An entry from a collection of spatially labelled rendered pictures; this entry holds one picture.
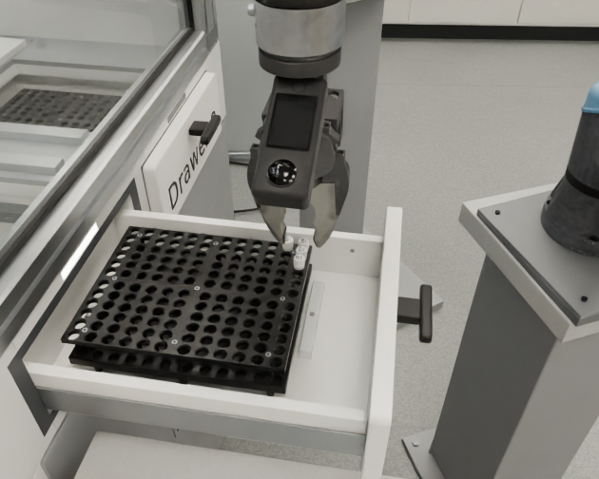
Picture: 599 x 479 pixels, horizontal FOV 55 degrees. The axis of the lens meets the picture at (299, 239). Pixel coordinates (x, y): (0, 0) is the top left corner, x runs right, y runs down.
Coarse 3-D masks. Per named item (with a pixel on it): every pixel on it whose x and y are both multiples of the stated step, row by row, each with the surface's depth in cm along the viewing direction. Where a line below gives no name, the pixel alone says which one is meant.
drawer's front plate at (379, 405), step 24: (384, 240) 63; (384, 264) 60; (384, 288) 58; (384, 312) 55; (384, 336) 53; (384, 360) 51; (384, 384) 49; (384, 408) 47; (384, 432) 48; (384, 456) 50
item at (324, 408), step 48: (336, 240) 69; (336, 288) 71; (48, 336) 61; (336, 336) 65; (48, 384) 55; (96, 384) 54; (144, 384) 53; (192, 384) 60; (288, 384) 60; (336, 384) 60; (240, 432) 55; (288, 432) 53; (336, 432) 52
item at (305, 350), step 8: (312, 288) 69; (320, 288) 69; (312, 296) 68; (320, 296) 68; (312, 304) 67; (320, 304) 68; (312, 312) 66; (312, 320) 65; (304, 328) 64; (312, 328) 64; (304, 336) 63; (312, 336) 63; (304, 344) 63; (312, 344) 63; (304, 352) 62; (312, 352) 63
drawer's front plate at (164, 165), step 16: (208, 80) 93; (192, 96) 89; (208, 96) 93; (192, 112) 86; (208, 112) 94; (176, 128) 81; (160, 144) 78; (176, 144) 81; (192, 144) 88; (208, 144) 96; (160, 160) 76; (176, 160) 81; (192, 160) 88; (144, 176) 75; (160, 176) 76; (176, 176) 82; (192, 176) 89; (160, 192) 77; (176, 192) 83; (160, 208) 78; (176, 208) 84
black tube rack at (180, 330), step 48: (144, 240) 69; (192, 240) 68; (240, 240) 68; (96, 288) 62; (144, 288) 62; (192, 288) 62; (240, 288) 66; (96, 336) 57; (144, 336) 61; (192, 336) 57; (240, 336) 57; (240, 384) 57
